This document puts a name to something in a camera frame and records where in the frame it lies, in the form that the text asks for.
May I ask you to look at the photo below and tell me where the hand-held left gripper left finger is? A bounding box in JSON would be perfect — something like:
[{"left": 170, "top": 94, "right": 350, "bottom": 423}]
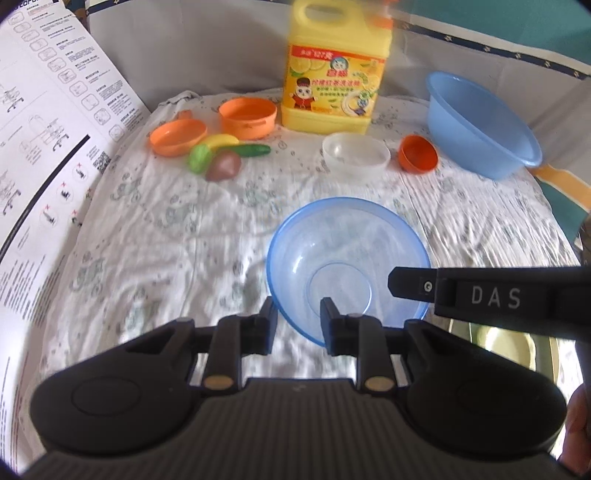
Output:
[{"left": 117, "top": 296, "right": 279, "bottom": 391}]

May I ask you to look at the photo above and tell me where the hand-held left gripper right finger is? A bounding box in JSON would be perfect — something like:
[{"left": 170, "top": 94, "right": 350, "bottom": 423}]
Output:
[{"left": 320, "top": 296, "right": 467, "bottom": 392}]

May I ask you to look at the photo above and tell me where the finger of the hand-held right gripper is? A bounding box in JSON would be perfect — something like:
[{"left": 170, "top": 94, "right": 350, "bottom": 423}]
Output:
[{"left": 388, "top": 265, "right": 444, "bottom": 305}]

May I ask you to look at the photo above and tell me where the clear blue bowl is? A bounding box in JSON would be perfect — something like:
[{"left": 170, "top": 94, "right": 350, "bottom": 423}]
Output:
[{"left": 266, "top": 197, "right": 432, "bottom": 348}]

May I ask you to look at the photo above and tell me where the small orange bowl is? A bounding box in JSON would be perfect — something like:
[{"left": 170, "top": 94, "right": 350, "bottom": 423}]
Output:
[{"left": 398, "top": 135, "right": 438, "bottom": 174}]

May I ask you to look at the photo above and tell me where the clear plastic bowl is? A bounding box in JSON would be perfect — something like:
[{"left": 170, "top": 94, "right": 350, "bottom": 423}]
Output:
[{"left": 322, "top": 132, "right": 391, "bottom": 182}]

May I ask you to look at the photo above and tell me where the person's right hand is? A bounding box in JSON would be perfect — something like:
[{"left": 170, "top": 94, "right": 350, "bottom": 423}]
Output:
[{"left": 566, "top": 383, "right": 591, "bottom": 457}]

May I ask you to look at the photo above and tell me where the white cat print cloth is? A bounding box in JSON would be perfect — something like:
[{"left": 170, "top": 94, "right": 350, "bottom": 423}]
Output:
[{"left": 9, "top": 90, "right": 583, "bottom": 370}]

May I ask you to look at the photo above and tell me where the brown toy vegetable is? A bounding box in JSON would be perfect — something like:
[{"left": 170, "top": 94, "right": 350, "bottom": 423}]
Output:
[{"left": 205, "top": 151, "right": 242, "bottom": 182}]

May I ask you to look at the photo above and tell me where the blue plastic basin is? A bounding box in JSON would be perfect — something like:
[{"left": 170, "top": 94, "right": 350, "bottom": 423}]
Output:
[{"left": 425, "top": 71, "right": 543, "bottom": 180}]

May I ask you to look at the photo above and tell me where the green toy cucumber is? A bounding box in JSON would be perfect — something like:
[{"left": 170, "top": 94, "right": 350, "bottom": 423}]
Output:
[{"left": 229, "top": 144, "right": 271, "bottom": 158}]

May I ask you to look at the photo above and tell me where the green toy vegetable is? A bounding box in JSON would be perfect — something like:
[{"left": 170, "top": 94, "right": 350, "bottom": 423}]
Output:
[{"left": 187, "top": 144, "right": 214, "bottom": 174}]

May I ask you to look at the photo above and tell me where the yellow toy banana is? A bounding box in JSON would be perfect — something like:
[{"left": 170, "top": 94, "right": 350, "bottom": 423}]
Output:
[{"left": 203, "top": 134, "right": 240, "bottom": 151}]

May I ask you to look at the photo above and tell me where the orange toy pot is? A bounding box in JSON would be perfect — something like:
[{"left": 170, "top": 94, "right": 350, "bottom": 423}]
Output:
[{"left": 218, "top": 98, "right": 278, "bottom": 140}]

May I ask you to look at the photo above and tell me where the orange toy pan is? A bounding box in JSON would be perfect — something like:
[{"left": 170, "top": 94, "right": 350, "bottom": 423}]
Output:
[{"left": 149, "top": 111, "right": 208, "bottom": 158}]

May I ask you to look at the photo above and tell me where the yellow dish soap bottle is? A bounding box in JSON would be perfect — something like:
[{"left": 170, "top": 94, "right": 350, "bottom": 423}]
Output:
[{"left": 281, "top": 0, "right": 393, "bottom": 136}]

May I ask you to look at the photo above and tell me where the white printed cardboard sheet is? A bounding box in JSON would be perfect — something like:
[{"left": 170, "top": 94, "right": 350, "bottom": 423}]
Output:
[{"left": 0, "top": 0, "right": 151, "bottom": 416}]

